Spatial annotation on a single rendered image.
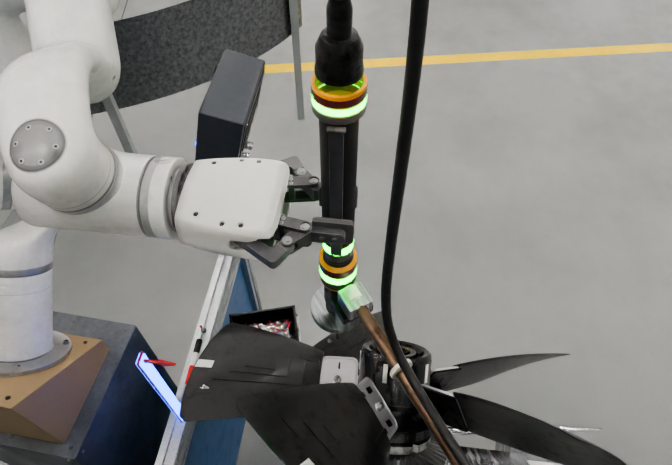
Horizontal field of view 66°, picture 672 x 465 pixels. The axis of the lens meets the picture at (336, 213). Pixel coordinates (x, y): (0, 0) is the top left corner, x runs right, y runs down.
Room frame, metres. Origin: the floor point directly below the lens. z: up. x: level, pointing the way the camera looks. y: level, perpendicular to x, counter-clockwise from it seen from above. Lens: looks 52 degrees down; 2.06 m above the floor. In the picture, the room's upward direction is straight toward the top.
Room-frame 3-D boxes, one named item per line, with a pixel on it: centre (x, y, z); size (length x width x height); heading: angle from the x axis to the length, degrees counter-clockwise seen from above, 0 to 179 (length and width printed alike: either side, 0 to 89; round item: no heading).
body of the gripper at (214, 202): (0.33, 0.11, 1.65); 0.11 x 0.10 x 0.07; 84
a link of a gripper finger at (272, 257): (0.29, 0.08, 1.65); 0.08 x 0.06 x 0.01; 24
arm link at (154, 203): (0.34, 0.17, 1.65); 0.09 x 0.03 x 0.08; 174
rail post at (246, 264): (0.89, 0.29, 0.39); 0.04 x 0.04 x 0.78; 83
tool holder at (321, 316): (0.31, -0.01, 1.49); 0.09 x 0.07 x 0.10; 28
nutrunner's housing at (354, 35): (0.32, 0.00, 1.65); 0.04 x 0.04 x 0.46
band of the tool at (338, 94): (0.32, 0.00, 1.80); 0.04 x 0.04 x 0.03
